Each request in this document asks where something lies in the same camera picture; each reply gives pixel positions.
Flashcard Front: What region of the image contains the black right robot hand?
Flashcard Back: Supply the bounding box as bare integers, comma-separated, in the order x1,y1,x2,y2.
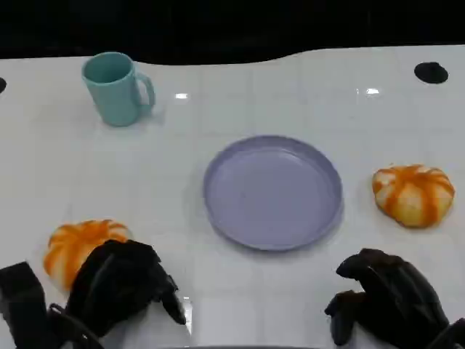
323,248,450,347

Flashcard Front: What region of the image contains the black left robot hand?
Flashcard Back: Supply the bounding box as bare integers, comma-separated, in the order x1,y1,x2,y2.
64,238,187,338

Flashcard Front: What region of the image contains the orange white toy bread roll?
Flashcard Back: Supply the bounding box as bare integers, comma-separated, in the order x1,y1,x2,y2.
43,219,134,292
371,164,456,229

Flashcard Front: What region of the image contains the lilac plate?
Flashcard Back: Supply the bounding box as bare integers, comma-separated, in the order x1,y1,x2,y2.
202,135,344,253

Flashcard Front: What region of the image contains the pale green mug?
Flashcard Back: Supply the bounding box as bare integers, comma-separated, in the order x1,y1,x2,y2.
81,52,156,128

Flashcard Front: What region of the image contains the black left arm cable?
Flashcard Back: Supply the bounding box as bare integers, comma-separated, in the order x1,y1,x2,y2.
46,302,105,349

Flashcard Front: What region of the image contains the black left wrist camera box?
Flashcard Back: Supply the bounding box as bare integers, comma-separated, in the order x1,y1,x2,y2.
0,261,51,349

